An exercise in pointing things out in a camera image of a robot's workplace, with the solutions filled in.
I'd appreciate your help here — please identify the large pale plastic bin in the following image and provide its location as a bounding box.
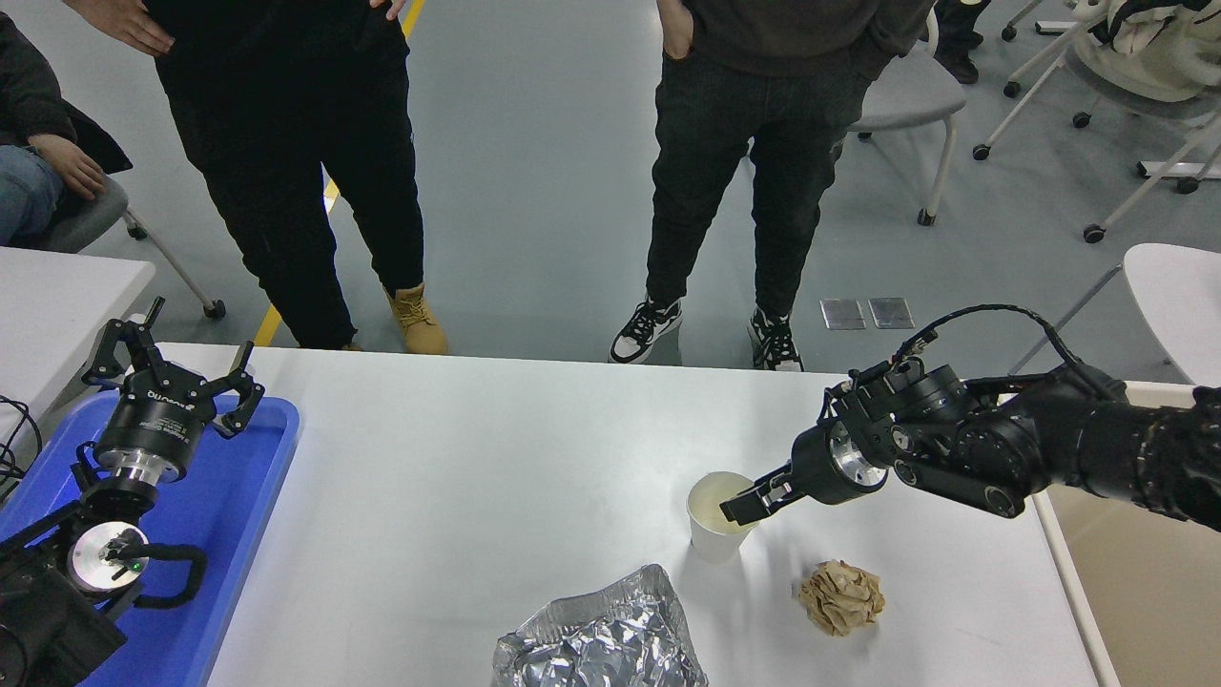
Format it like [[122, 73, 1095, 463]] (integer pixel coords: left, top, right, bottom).
[[1028, 380, 1221, 687]]

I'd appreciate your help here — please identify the seated person's hand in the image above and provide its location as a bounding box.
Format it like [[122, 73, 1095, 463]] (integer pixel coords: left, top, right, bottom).
[[27, 134, 108, 201]]

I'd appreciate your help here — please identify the white paper cup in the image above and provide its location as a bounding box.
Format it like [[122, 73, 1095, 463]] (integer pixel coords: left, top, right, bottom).
[[686, 470, 767, 564]]

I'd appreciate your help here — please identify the seated person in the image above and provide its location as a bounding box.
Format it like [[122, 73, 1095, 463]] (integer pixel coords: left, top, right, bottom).
[[0, 11, 135, 247]]

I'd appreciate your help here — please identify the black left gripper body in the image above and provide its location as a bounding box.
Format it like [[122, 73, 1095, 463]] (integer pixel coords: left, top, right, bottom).
[[93, 367, 213, 470]]

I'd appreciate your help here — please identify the grey seat white frame chair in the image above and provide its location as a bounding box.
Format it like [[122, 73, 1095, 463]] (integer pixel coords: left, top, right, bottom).
[[847, 10, 969, 227]]

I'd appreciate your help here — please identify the blue plastic tray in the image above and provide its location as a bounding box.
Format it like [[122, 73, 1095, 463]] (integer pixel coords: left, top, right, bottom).
[[0, 391, 301, 687]]

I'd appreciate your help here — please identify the cream jacket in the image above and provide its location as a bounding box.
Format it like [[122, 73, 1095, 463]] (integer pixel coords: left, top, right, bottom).
[[1070, 0, 1221, 103]]

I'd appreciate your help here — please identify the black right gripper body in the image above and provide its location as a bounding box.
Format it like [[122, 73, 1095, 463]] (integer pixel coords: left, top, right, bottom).
[[788, 423, 861, 507]]

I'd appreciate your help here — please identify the tan paper ball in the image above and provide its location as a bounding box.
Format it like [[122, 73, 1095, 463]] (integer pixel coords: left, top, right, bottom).
[[797, 559, 886, 637]]

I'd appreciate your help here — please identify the thin black cable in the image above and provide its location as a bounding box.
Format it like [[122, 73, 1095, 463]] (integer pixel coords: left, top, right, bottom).
[[0, 396, 44, 502]]

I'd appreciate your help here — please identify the white frame rolling chair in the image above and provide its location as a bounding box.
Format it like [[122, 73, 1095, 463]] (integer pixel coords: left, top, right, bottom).
[[1000, 0, 1084, 98], [971, 43, 1221, 244]]

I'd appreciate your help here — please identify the person's right hand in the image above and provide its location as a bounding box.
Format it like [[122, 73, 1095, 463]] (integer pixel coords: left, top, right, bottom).
[[657, 0, 695, 60], [62, 0, 176, 55]]

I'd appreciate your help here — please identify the white rectangular side table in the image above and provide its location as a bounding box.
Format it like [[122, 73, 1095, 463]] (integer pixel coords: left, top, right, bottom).
[[0, 246, 156, 449]]

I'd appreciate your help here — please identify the silver foil tray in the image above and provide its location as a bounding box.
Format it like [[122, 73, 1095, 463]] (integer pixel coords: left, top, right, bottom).
[[492, 563, 709, 687]]

